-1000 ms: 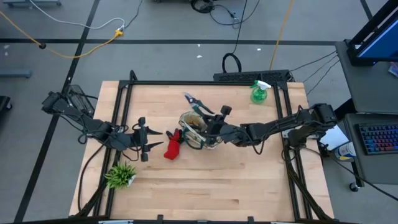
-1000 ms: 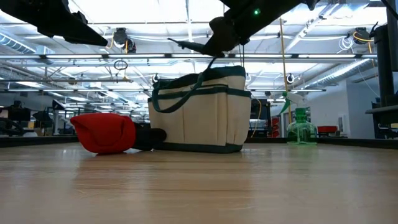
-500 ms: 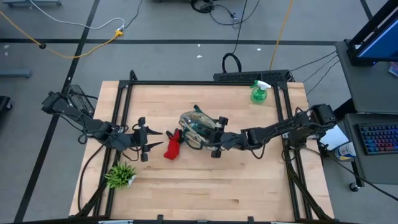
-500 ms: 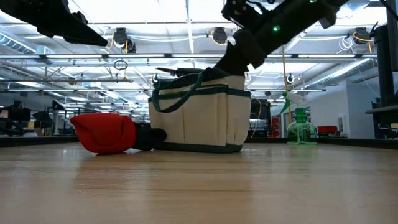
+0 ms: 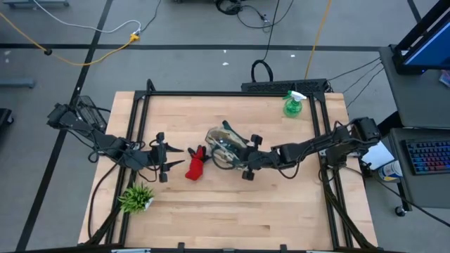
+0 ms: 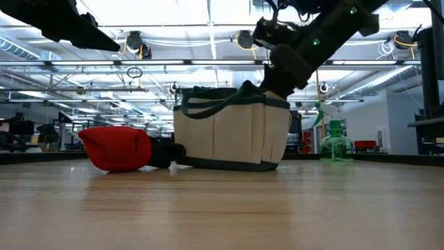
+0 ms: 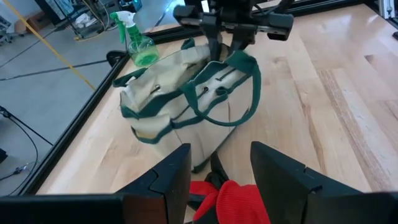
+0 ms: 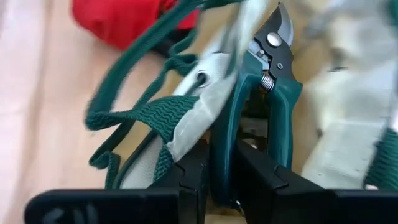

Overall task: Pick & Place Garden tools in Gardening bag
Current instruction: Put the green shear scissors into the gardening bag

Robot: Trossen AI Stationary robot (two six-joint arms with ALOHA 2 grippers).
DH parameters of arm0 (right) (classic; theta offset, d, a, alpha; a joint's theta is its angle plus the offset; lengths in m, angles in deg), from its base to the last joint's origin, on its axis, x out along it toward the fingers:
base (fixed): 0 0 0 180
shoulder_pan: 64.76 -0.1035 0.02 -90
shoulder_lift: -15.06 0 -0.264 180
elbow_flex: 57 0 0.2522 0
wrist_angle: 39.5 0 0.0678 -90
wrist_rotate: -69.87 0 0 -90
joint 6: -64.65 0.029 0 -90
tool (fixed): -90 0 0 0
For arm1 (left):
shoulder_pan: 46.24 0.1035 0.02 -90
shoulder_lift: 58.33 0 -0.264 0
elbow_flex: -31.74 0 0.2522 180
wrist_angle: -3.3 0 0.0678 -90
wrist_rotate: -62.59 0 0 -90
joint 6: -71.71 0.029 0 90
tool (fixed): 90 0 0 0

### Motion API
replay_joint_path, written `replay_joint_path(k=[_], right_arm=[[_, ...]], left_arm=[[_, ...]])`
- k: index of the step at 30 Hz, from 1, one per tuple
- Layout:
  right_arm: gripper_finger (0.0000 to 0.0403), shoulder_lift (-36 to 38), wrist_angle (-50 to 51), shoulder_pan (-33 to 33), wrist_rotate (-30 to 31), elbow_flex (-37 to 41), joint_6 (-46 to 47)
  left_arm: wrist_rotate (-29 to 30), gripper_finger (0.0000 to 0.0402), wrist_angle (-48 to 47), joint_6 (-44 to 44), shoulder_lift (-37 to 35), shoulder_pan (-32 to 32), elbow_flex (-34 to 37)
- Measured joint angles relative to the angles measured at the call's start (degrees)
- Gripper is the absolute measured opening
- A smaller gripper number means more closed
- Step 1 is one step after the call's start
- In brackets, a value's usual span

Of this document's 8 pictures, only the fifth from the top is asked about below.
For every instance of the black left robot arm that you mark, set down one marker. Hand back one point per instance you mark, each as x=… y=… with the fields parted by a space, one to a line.
x=112 y=147

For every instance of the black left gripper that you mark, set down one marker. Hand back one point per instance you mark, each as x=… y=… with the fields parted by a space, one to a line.
x=161 y=158

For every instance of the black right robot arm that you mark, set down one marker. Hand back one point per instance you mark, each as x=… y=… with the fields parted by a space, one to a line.
x=316 y=140

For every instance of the green spray bottle white head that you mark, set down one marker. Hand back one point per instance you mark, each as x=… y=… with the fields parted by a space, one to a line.
x=292 y=107

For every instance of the white paper sheet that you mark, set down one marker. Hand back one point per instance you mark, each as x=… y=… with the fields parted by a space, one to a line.
x=378 y=156

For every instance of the red and black gardening glove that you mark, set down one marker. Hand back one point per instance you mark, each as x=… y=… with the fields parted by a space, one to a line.
x=195 y=168

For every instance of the grey furniture foot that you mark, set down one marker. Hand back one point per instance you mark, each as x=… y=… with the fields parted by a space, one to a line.
x=35 y=3
x=17 y=83

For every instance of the green plant in white pot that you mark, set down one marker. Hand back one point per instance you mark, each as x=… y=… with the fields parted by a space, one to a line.
x=135 y=198

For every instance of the black frame bracket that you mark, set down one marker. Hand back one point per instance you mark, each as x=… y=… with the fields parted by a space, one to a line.
x=283 y=247
x=181 y=247
x=150 y=86

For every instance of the black perforated electronics box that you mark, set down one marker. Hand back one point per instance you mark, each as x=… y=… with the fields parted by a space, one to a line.
x=281 y=86

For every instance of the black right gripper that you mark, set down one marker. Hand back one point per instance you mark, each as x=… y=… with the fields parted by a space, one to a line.
x=262 y=160

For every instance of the silver aluminium extrusion piece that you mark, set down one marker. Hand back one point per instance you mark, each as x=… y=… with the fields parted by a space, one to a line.
x=130 y=251

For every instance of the monitor with blue screen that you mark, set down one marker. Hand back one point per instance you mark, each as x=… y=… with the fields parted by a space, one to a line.
x=432 y=49

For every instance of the backlit rainbow keyboard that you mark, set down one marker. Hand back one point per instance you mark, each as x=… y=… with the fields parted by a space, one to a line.
x=429 y=156

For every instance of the white blue canister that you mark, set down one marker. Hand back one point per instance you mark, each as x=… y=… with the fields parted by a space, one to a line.
x=391 y=171

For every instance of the beige gardening bag green trim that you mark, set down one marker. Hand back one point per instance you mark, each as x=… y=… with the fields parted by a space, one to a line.
x=225 y=144

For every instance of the black chair caster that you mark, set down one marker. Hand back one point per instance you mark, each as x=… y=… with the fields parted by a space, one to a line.
x=5 y=116

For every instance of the grey side desk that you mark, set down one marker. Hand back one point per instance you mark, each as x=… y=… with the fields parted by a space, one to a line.
x=415 y=98

